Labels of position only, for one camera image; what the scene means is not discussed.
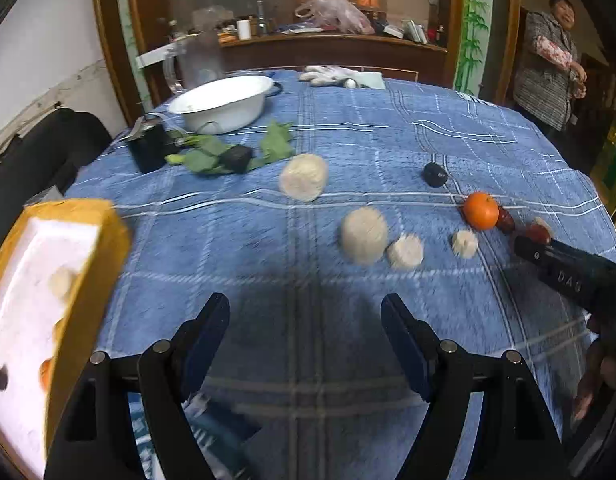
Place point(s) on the small white carton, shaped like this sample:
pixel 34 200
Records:
pixel 414 31

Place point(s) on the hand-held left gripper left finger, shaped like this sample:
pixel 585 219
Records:
pixel 207 340

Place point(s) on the white enamel basin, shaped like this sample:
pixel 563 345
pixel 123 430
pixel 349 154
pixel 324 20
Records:
pixel 222 105

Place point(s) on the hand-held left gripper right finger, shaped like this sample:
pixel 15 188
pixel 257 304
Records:
pixel 400 340

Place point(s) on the white work gloves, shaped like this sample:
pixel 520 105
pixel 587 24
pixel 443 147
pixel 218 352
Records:
pixel 328 75

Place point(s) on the yellow box with white lining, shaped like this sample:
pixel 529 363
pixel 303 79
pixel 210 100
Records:
pixel 22 285

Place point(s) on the pink plastic bag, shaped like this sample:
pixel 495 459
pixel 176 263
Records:
pixel 338 12

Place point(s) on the red date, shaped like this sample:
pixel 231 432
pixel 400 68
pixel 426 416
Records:
pixel 506 220
pixel 537 234

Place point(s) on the pale green folded cloth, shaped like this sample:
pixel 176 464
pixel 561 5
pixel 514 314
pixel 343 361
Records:
pixel 372 80

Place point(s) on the large round beige fruit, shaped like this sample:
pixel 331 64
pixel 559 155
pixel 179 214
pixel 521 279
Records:
pixel 304 177
pixel 364 235

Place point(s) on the person's right hand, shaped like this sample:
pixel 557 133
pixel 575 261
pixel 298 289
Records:
pixel 595 375

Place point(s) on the clear glass pitcher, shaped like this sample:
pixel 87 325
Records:
pixel 202 60

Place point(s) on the wooden glass cabinet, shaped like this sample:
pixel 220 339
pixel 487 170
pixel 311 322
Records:
pixel 338 55

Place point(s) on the green leaves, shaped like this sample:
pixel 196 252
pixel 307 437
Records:
pixel 275 142

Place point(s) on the small black device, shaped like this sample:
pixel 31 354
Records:
pixel 146 147

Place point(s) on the orange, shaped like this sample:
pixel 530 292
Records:
pixel 480 211
pixel 47 375
pixel 59 329

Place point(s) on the black power adapter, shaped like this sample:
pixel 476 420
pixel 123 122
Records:
pixel 236 158

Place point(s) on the bamboo print wall strip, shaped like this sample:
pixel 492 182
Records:
pixel 473 25

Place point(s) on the blue plaid tablecloth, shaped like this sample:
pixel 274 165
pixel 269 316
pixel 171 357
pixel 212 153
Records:
pixel 348 135

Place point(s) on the white cup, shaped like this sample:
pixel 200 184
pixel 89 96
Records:
pixel 243 29

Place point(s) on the dark round fruit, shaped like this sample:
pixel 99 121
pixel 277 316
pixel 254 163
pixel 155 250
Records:
pixel 434 175

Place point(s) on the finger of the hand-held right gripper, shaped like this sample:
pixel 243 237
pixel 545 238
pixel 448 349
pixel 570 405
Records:
pixel 533 255

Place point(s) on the dark metal bottle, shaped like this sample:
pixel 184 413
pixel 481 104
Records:
pixel 261 20

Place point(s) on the black sofa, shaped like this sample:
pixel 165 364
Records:
pixel 32 160

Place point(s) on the long white box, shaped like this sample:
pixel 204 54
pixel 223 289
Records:
pixel 160 57

